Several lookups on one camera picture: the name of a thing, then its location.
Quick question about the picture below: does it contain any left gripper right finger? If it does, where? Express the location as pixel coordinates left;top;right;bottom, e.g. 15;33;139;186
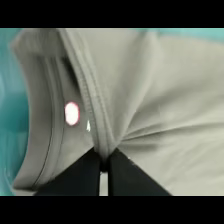
107;147;173;197

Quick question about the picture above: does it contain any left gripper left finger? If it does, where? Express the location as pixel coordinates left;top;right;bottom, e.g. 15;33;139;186
32;147;102;197

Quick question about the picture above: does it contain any brown T-shirt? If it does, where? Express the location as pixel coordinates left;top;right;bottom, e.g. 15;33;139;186
9;28;224;197

